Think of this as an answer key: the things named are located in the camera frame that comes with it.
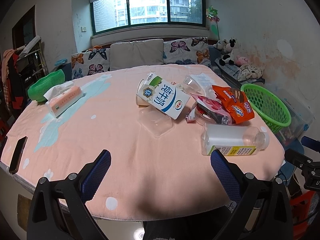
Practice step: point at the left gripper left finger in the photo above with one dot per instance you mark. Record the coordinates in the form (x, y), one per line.
(58, 208)

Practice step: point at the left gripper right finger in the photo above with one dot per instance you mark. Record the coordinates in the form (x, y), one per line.
(262, 207)

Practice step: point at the clear plastic bottle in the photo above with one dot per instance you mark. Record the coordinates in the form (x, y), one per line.
(233, 140)

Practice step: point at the orange snack bag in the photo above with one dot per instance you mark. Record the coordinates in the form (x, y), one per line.
(235, 102)

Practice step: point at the pink strawberry snack bag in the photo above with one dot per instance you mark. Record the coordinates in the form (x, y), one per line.
(206, 110)

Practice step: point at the clear plastic lid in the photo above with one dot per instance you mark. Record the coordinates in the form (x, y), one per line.
(154, 121)

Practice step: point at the clear plastic cup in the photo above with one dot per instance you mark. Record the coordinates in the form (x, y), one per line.
(191, 86)

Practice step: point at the white blue milk carton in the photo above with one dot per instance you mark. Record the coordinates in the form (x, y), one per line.
(164, 96)

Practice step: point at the white paper cup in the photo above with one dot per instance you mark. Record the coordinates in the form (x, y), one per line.
(139, 100)

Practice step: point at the red stool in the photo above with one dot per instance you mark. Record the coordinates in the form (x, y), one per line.
(304, 210)

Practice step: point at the clear plastic storage box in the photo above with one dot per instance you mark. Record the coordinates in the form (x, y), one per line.
(301, 117)

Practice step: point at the black smartphone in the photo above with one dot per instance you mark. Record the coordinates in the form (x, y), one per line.
(16, 157)

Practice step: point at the green plastic basket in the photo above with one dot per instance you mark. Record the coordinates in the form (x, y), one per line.
(269, 107)

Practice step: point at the pink tissue pack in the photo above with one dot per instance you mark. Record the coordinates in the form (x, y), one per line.
(61, 97)

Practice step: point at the spotted cream cloth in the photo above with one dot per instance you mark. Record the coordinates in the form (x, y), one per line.
(249, 71)

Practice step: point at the green cushion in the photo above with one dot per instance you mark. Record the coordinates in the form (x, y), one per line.
(40, 87)

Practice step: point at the blue patterned mat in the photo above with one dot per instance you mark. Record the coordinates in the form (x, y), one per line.
(230, 73)

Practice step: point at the pink plush toy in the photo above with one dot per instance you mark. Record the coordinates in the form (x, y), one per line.
(241, 60)

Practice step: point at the cow plush toy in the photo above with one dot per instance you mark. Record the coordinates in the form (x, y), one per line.
(227, 51)

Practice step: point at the left butterfly pillow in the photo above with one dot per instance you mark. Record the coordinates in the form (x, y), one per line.
(91, 62)

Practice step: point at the butterfly pillow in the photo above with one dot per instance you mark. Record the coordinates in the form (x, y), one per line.
(187, 51)
(91, 62)

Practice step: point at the right butterfly pillow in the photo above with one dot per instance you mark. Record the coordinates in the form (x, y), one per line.
(187, 51)

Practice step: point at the grey pillow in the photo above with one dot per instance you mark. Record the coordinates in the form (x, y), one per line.
(136, 53)

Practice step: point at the colourful pinwheel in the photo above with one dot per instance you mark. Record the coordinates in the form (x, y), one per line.
(212, 16)

